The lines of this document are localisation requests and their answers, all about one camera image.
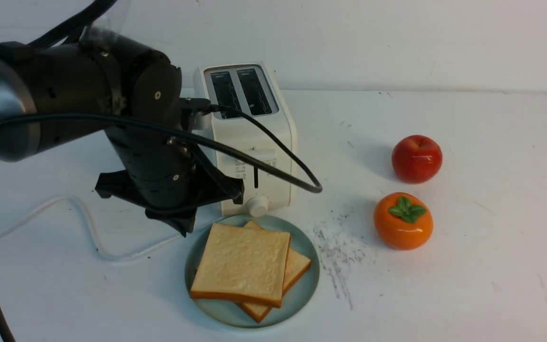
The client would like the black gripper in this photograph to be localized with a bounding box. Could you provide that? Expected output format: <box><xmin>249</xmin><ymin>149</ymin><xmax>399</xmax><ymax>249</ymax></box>
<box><xmin>95</xmin><ymin>126</ymin><xmax>245</xmax><ymax>237</ymax></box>

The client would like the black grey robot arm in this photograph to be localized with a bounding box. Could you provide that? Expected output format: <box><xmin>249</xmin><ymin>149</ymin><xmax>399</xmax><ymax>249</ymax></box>
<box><xmin>0</xmin><ymin>36</ymin><xmax>245</xmax><ymax>236</ymax></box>

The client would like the white two-slot toaster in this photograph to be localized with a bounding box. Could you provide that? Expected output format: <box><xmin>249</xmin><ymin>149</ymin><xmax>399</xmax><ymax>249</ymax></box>
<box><xmin>194</xmin><ymin>61</ymin><xmax>298</xmax><ymax>217</ymax></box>

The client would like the light green round plate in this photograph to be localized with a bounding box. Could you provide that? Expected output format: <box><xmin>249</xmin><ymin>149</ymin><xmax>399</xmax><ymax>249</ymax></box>
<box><xmin>194</xmin><ymin>215</ymin><xmax>321</xmax><ymax>329</ymax></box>

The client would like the orange persimmon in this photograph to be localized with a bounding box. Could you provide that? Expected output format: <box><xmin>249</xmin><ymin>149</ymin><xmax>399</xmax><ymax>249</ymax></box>
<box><xmin>373</xmin><ymin>192</ymin><xmax>434</xmax><ymax>250</ymax></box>

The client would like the red apple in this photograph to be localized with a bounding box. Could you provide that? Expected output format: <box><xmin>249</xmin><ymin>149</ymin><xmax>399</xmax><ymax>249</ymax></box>
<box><xmin>391</xmin><ymin>134</ymin><xmax>443</xmax><ymax>184</ymax></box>

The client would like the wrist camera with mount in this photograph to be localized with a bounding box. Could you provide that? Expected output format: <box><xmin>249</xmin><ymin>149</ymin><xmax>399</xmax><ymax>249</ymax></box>
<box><xmin>179</xmin><ymin>97</ymin><xmax>213</xmax><ymax>132</ymax></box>

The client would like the white toaster power cord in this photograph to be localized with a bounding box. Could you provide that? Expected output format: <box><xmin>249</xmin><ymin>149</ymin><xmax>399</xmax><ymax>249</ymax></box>
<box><xmin>0</xmin><ymin>195</ymin><xmax>226</xmax><ymax>263</ymax></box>

